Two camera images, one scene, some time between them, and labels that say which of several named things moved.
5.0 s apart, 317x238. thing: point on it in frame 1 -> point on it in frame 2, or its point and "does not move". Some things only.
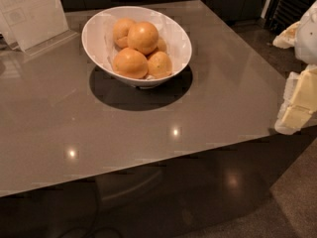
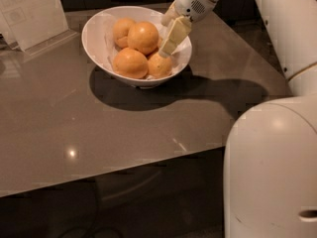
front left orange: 131,63 does not move
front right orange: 158,65 does not move
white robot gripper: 307,39 -> 192,2
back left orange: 121,30 does not move
